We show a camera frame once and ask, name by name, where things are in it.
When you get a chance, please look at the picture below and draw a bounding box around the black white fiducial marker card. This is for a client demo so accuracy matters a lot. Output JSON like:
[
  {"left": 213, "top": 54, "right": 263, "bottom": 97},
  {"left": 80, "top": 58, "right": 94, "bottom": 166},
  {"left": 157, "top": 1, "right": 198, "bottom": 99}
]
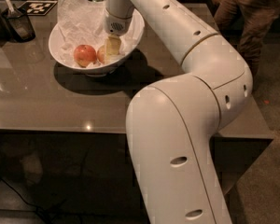
[{"left": 20, "top": 0, "right": 57, "bottom": 16}]

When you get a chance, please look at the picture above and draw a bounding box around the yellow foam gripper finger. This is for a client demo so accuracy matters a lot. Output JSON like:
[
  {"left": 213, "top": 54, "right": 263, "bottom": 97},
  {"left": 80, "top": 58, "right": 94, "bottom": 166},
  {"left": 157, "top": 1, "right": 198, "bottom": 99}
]
[{"left": 105, "top": 35, "right": 121, "bottom": 60}]

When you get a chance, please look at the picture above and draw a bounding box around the white crumpled paper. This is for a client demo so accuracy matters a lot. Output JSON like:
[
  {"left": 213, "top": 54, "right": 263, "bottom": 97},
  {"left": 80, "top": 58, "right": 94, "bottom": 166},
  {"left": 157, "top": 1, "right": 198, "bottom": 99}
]
[{"left": 49, "top": 0, "right": 145, "bottom": 72}]

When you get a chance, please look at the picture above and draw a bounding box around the red apple on left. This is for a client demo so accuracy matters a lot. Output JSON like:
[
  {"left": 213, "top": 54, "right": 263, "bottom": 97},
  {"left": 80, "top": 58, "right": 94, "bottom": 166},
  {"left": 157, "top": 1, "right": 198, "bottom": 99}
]
[{"left": 74, "top": 45, "right": 97, "bottom": 67}]

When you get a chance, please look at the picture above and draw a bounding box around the black cable on floor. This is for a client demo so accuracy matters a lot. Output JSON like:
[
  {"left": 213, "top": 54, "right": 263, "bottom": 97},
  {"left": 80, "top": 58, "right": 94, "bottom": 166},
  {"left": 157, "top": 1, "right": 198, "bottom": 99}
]
[{"left": 0, "top": 166, "right": 85, "bottom": 224}]

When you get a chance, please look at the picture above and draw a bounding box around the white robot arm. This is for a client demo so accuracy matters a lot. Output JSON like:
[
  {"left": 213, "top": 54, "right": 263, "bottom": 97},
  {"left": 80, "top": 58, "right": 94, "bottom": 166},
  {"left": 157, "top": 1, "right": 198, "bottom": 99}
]
[{"left": 104, "top": 0, "right": 253, "bottom": 224}]

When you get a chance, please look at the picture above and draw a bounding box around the yellow-red apple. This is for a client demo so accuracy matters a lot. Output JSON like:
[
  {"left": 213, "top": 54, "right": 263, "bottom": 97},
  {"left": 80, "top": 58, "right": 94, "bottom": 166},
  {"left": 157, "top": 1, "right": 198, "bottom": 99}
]
[{"left": 97, "top": 45, "right": 105, "bottom": 64}]

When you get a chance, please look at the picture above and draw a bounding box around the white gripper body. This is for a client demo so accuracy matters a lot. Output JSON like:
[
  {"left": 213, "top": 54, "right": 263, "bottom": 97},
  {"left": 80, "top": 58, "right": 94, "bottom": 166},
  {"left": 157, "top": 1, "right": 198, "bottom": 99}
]
[{"left": 103, "top": 8, "right": 133, "bottom": 36}]

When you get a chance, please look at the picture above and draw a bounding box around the person in brown trousers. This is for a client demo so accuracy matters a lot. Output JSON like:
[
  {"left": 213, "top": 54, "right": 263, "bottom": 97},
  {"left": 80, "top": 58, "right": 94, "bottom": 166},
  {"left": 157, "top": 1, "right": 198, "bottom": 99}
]
[{"left": 212, "top": 0, "right": 280, "bottom": 76}]

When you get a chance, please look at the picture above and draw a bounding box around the white bowl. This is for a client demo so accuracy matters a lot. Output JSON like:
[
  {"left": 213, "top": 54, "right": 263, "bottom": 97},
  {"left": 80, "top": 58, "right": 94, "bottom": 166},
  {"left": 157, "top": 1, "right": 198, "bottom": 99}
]
[{"left": 49, "top": 4, "right": 145, "bottom": 77}]

